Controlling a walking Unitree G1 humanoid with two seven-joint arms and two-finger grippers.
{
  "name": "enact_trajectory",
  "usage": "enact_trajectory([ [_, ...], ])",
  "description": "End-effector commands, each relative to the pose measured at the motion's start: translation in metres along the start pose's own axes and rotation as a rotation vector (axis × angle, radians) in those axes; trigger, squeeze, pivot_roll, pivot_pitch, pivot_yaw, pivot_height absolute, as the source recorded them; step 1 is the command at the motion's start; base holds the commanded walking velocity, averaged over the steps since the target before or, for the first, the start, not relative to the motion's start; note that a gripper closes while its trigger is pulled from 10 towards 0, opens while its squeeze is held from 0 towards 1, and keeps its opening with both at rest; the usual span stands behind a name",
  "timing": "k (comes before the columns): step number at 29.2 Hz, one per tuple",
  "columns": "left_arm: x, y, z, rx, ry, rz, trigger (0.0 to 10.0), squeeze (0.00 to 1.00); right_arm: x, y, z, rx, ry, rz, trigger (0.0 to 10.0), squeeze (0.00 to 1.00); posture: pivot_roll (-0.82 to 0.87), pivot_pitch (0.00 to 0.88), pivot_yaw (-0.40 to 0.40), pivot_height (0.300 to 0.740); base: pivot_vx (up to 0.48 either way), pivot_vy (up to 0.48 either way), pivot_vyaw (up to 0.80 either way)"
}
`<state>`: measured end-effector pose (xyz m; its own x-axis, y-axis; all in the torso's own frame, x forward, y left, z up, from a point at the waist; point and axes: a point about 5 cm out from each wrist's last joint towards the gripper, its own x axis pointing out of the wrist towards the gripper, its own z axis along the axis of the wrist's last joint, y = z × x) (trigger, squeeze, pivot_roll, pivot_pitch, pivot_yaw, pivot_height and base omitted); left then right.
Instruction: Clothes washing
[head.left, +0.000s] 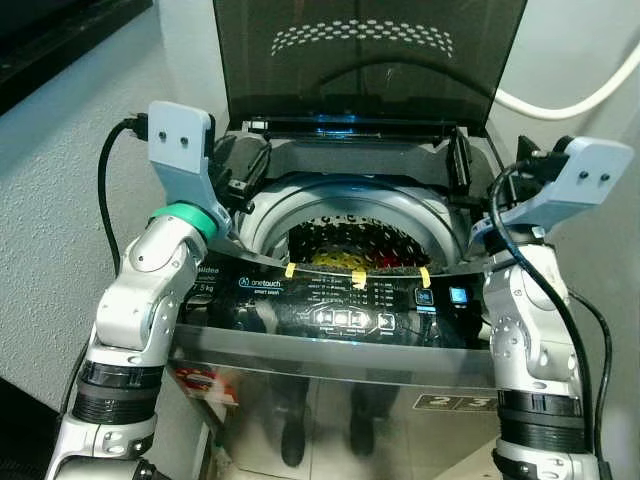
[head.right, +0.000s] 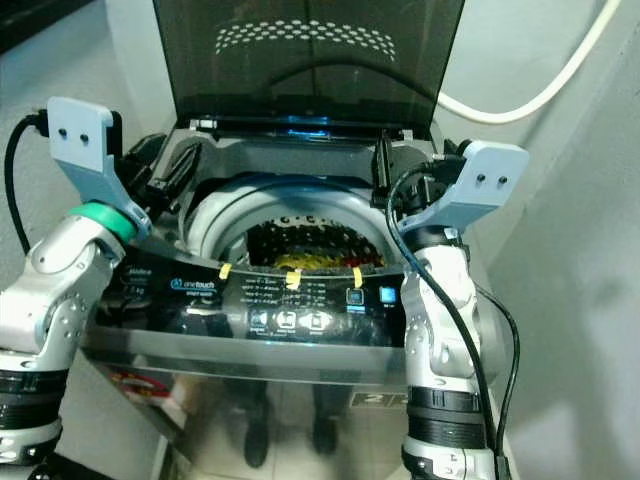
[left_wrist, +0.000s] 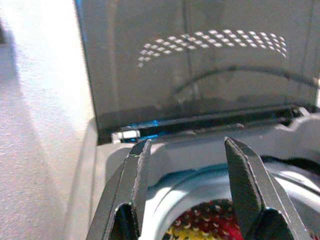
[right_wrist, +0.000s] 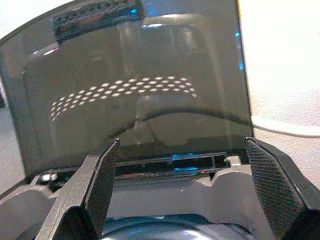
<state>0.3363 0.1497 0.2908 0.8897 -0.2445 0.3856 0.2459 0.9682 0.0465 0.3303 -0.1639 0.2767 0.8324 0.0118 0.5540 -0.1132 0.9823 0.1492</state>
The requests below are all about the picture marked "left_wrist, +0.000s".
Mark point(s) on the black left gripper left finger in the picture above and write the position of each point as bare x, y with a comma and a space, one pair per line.
127, 185

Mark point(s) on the tinted glass washer lid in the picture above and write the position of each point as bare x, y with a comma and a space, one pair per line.
195, 75

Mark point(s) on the white top-load washing machine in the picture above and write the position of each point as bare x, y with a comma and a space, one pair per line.
195, 152

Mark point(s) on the red and yellow garment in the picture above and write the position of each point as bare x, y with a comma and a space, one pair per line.
210, 222

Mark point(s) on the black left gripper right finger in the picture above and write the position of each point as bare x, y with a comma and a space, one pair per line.
252, 190

